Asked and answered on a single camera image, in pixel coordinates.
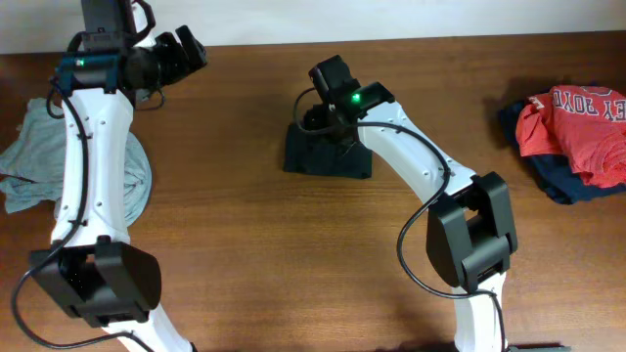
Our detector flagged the black t-shirt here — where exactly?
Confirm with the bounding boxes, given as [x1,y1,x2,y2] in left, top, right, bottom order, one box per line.
[283,123,373,179]

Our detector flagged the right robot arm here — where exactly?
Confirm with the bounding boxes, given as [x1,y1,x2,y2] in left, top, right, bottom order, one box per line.
[293,55,518,352]

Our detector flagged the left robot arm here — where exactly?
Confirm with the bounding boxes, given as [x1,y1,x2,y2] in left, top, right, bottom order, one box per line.
[27,1,207,352]

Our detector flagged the grey t-shirt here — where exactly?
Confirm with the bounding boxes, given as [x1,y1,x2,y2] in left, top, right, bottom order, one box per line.
[1,98,153,225]

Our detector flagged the navy blue garment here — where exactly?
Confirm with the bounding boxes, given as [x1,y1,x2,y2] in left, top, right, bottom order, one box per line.
[497,97,625,205]

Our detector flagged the red printed t-shirt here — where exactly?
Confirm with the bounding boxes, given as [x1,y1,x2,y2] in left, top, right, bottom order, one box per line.
[515,85,625,189]

